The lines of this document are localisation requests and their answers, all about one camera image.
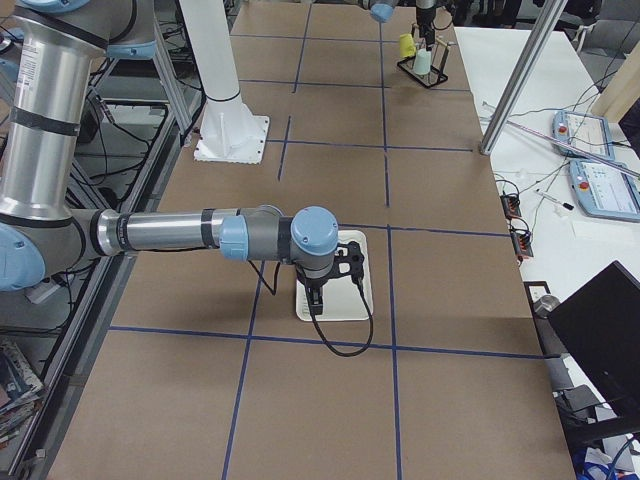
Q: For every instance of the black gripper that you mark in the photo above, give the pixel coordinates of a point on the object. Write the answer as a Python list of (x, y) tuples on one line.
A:
[(426, 20), (313, 283)]

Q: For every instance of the pale green cup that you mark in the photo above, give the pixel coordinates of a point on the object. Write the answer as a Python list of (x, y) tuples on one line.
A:
[(422, 62)]

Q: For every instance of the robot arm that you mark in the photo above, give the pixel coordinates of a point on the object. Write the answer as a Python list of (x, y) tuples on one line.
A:
[(382, 10), (42, 236)]

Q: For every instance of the white bear tray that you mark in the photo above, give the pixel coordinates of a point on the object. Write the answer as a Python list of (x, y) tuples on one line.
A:
[(341, 299)]

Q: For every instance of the yellow cup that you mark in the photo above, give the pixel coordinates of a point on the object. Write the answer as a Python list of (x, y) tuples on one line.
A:
[(407, 46)]

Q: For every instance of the small metal cup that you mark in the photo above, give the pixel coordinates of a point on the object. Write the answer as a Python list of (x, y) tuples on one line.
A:
[(544, 305)]

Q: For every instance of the long metal rod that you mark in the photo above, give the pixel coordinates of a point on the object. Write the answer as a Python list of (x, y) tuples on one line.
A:
[(563, 148)]

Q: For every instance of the upper teach pendant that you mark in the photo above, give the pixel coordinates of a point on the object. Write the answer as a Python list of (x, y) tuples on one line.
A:
[(583, 131)]

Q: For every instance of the teach pendant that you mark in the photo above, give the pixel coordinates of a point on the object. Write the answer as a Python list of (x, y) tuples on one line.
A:
[(583, 131), (604, 192)]

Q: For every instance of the upper orange connector box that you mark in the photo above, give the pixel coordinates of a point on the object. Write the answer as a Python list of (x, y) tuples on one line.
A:
[(511, 205)]

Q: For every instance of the orange connector box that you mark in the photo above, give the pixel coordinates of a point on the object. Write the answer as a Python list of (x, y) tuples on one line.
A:
[(522, 243), (511, 205)]

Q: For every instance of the lower orange connector box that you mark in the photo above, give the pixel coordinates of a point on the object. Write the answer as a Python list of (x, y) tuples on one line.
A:
[(522, 243)]

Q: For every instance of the black marker pen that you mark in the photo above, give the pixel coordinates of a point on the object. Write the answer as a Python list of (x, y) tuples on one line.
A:
[(547, 196)]

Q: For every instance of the lower teach pendant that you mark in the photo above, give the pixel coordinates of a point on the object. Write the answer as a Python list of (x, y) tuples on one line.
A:
[(604, 192)]

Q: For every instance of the white power strip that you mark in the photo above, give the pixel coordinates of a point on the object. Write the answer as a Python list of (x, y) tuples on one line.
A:
[(41, 292)]

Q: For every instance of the black laptop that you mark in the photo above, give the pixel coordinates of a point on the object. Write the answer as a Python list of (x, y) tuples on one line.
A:
[(599, 327)]

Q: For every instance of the stack of magazines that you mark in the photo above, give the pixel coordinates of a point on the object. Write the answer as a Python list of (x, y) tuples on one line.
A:
[(21, 390)]

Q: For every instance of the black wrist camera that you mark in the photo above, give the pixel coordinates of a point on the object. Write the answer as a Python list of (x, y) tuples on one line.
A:
[(349, 261)]

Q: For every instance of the black wire cup rack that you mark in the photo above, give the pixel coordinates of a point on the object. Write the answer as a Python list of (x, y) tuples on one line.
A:
[(440, 54)]

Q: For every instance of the aluminium frame post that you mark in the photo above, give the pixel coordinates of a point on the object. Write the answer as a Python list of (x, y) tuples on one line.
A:
[(536, 41)]

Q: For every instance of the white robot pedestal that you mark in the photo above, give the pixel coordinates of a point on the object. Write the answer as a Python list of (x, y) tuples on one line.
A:
[(229, 131)]

